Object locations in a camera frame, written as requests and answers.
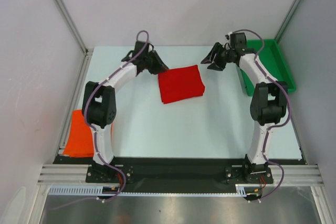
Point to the orange folded t-shirt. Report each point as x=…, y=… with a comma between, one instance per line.
x=80, y=141

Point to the aluminium front rail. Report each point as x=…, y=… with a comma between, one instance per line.
x=64, y=174

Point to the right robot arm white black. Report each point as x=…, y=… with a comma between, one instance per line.
x=269, y=108

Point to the red t-shirt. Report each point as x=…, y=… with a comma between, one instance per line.
x=180, y=84

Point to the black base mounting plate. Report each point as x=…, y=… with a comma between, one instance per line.
x=170, y=175

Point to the aluminium frame rail left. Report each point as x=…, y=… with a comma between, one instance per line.
x=85, y=56

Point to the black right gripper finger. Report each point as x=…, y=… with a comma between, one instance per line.
x=212, y=54
x=217, y=66

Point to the green plastic tray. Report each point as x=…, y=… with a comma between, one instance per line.
x=273, y=60

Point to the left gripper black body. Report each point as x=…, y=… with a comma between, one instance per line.
x=147, y=59

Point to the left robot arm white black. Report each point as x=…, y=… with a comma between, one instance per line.
x=99, y=107

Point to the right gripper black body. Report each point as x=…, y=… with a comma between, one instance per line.
x=227, y=55

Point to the white slotted cable duct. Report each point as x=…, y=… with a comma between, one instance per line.
x=71, y=190

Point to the aluminium frame post right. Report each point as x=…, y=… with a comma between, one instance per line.
x=288, y=17

